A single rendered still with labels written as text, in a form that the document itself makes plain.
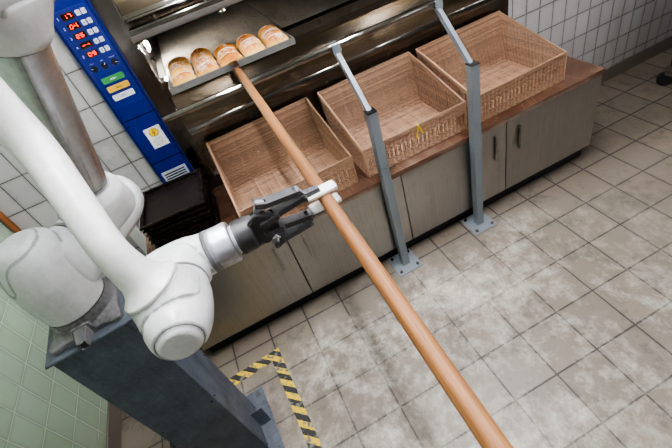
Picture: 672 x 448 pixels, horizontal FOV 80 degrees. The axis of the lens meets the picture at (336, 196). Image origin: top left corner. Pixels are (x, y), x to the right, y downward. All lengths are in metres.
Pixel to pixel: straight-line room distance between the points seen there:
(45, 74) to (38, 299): 0.50
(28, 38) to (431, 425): 1.71
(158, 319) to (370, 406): 1.34
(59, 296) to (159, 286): 0.49
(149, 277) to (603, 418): 1.63
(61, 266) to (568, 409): 1.71
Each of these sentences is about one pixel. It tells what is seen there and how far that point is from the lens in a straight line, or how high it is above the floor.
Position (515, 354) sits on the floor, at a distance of 1.95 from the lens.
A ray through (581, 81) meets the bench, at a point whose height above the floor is 0.57.
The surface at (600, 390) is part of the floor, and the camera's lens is 1.94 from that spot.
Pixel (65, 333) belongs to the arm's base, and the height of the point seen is 1.03.
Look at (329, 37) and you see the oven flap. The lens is 2.11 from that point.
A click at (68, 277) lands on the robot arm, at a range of 1.14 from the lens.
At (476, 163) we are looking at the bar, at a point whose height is 0.45.
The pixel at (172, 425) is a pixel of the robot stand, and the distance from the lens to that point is 1.59.
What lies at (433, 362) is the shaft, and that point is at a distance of 0.59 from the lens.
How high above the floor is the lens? 1.74
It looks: 39 degrees down
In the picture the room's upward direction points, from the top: 19 degrees counter-clockwise
